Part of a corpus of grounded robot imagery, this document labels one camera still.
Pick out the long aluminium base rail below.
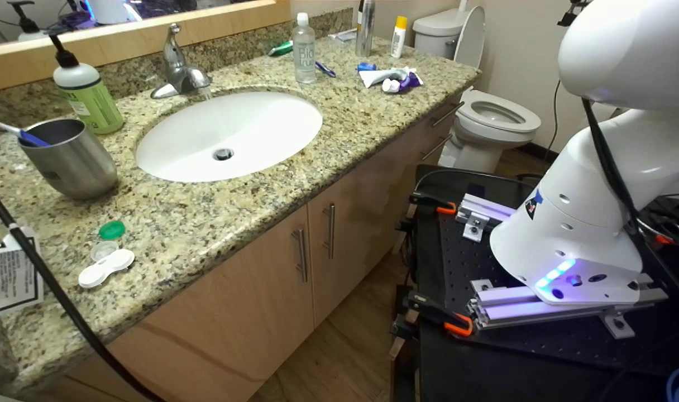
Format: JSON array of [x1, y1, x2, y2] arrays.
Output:
[[468, 274, 669, 345]]

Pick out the chrome faucet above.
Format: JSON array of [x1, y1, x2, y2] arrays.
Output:
[[146, 21, 215, 101]]

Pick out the clear water bottle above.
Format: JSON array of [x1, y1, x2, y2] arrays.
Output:
[[289, 10, 318, 85]]

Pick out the silver spray bottle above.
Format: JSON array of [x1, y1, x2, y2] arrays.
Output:
[[352, 0, 378, 58]]

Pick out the green soap pump bottle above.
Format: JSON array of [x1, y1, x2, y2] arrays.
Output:
[[47, 31, 127, 139]]

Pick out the wood-framed mirror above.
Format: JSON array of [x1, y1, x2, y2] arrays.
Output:
[[0, 0, 293, 96]]

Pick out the purple toothpaste tube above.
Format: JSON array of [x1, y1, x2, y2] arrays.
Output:
[[380, 68, 427, 96]]

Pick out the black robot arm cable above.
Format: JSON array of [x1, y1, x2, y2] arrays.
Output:
[[578, 96, 642, 241]]

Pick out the white toilet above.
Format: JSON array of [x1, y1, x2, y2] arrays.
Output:
[[410, 2, 545, 175]]

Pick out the thick black cable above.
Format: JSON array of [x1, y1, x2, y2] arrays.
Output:
[[0, 177, 163, 402]]

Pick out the green round lid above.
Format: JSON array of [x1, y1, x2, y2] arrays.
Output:
[[92, 219, 127, 264]]

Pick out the short aluminium rail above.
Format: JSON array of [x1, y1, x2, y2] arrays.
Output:
[[456, 192, 517, 246]]

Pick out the red and black wires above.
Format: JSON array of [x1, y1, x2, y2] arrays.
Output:
[[632, 211, 679, 253]]

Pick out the thin black wall cable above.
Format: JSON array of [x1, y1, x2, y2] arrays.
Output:
[[550, 75, 572, 152]]

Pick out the yellow-capped white bottle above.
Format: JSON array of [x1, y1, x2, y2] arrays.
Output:
[[389, 14, 410, 60]]

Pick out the white oval sink basin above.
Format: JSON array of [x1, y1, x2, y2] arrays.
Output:
[[134, 87, 324, 186]]

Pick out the white contact lens case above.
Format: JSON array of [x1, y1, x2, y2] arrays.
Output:
[[75, 247, 139, 293]]

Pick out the black robot table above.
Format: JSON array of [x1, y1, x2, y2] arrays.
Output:
[[408, 164, 679, 402]]

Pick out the orange black clamp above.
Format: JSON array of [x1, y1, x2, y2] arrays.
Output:
[[398, 293, 477, 342], [407, 190, 460, 222]]

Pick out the white toothpaste tube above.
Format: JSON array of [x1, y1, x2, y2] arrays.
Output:
[[356, 65, 402, 90]]

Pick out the wooden vanity cabinet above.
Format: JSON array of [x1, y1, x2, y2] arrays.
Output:
[[56, 91, 468, 402]]

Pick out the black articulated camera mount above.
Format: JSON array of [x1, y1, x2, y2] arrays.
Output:
[[555, 0, 589, 29]]

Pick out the stainless steel cup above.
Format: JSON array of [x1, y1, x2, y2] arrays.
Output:
[[16, 116, 122, 203]]

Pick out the metal cabinet door handle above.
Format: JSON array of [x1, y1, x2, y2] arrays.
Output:
[[289, 223, 312, 285], [321, 202, 339, 262]]

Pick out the white cable tag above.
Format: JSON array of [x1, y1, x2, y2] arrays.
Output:
[[0, 228, 44, 322]]

